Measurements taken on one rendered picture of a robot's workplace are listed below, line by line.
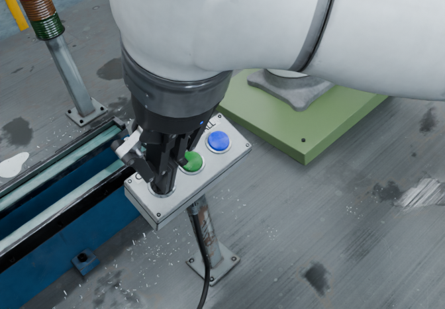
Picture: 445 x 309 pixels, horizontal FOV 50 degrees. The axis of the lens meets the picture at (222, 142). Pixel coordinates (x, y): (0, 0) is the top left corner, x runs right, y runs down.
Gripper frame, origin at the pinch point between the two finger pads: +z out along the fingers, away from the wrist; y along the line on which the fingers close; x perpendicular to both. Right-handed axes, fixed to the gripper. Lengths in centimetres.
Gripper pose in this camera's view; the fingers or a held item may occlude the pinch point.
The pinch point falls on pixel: (163, 171)
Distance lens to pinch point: 58.9
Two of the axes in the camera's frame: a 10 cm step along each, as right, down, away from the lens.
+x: 6.7, 7.1, -2.4
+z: -1.6, 4.5, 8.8
